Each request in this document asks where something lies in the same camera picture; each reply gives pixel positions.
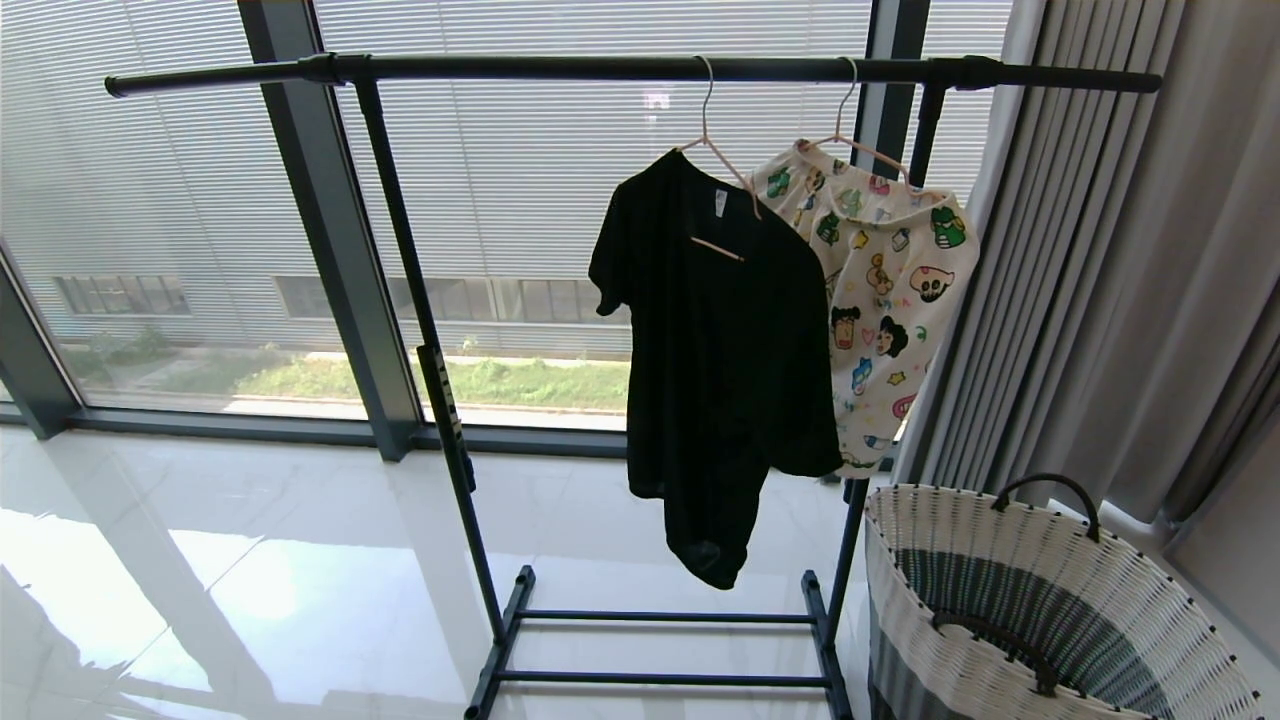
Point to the black garment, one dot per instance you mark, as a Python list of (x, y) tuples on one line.
[(720, 380)]

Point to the pink clothes hanger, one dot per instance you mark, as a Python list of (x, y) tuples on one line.
[(870, 152), (730, 170)]

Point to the cream printed garment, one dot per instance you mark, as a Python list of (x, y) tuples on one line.
[(900, 300)]

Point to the black clothes rack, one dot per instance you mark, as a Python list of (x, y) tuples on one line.
[(600, 68)]

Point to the white laundry basket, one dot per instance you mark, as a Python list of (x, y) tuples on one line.
[(950, 560)]

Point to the window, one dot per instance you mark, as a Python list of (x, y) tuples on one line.
[(550, 200)]

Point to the beige curtain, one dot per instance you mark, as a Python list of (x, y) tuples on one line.
[(1130, 250)]

